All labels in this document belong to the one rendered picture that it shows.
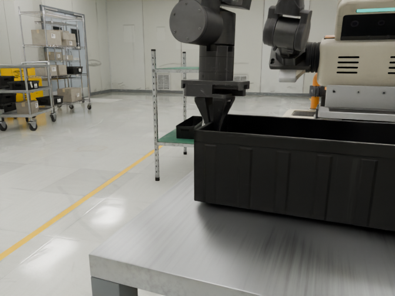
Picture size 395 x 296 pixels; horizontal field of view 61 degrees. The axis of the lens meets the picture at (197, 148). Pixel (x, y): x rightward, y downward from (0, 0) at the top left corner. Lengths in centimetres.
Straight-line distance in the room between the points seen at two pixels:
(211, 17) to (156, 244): 31
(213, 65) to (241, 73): 968
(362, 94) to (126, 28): 1050
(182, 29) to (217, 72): 10
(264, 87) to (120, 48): 463
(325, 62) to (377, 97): 16
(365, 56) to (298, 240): 66
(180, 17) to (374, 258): 38
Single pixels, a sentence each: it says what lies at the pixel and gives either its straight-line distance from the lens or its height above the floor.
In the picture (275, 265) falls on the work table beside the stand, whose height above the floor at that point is 80.
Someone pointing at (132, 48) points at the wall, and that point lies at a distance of 1116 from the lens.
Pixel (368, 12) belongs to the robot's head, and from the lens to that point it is 97.
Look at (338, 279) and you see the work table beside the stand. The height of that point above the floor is 80.
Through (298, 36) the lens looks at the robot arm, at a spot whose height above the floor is 107.
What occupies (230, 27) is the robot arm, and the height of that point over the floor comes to 107.
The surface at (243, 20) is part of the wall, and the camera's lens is 1028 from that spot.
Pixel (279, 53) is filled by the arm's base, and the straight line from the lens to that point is 102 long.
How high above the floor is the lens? 102
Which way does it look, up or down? 15 degrees down
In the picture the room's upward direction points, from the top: straight up
